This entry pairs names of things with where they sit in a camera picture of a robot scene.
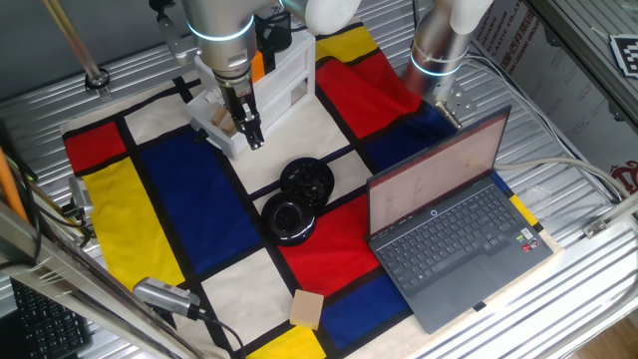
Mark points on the black bowl of black stones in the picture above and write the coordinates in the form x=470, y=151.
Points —
x=307, y=180

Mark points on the glossy black round lid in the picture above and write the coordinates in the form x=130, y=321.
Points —
x=288, y=219

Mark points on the black white fiducial tag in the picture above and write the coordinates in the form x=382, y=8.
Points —
x=625, y=55

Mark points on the white printed board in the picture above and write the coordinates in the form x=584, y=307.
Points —
x=548, y=75

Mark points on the large wooden block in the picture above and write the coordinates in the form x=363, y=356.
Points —
x=306, y=309

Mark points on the black keyboard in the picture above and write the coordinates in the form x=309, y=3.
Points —
x=47, y=324

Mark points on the dark metal beam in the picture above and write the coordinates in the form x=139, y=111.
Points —
x=563, y=30

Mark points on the aluminium corner bracket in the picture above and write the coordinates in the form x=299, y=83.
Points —
x=598, y=227

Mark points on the orange black button box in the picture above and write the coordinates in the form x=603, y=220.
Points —
x=257, y=67

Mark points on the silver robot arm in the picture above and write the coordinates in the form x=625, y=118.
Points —
x=219, y=20

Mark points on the aluminium frame bar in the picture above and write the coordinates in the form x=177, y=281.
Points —
x=75, y=279

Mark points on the black mesh pen cup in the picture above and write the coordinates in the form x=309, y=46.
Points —
x=276, y=32

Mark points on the silver camera mounting bracket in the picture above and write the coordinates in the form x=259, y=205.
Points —
x=177, y=42

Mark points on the yellow black clamp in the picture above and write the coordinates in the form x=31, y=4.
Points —
x=75, y=219

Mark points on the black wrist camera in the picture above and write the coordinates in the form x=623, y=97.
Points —
x=160, y=7

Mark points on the orange tube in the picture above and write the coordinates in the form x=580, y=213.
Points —
x=9, y=184

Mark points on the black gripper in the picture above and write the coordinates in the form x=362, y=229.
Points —
x=239, y=95

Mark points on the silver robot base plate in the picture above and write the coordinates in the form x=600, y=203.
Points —
x=458, y=100

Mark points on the brass stand pole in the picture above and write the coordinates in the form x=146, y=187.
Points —
x=75, y=45

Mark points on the small wooden block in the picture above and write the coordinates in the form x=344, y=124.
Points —
x=229, y=126
x=218, y=115

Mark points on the white plastic drawer cabinet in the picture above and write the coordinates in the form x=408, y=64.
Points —
x=291, y=75

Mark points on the colour block tablecloth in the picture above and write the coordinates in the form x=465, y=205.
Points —
x=199, y=199

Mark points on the grey laptop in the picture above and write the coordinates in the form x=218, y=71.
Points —
x=448, y=249

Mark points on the silver depth camera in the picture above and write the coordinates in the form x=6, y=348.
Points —
x=164, y=295
x=80, y=194

